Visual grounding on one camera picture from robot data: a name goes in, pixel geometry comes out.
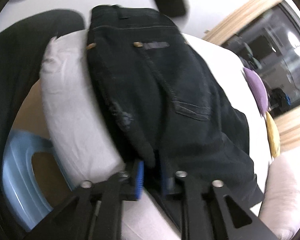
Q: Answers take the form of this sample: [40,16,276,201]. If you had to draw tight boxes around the black denim pants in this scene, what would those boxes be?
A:
[87,5,264,226]

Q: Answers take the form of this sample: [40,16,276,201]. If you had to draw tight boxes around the right beige curtain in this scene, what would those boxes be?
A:
[203,0,283,46]

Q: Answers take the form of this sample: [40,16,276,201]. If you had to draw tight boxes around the purple cushion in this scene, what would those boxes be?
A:
[243,67,269,116]

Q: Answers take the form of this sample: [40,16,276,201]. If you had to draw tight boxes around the light blue plastic stool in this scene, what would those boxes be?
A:
[2,129,72,232]

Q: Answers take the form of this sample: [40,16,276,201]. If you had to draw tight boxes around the beige curtain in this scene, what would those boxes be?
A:
[274,106,300,152]
[203,0,283,46]

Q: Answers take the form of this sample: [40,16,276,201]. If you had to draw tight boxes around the left beige curtain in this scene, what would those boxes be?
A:
[274,106,300,152]

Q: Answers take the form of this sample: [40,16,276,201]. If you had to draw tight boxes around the dark clothes on rack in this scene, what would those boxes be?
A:
[269,87,291,113]

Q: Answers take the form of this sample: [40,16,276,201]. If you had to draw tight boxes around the white bed mattress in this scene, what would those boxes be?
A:
[12,31,271,240]

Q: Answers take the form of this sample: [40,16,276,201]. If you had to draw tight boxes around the rolled white duvet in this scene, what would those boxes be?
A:
[258,151,300,239]

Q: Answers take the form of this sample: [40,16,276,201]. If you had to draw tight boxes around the yellow cushion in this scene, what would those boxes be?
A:
[265,112,281,158]

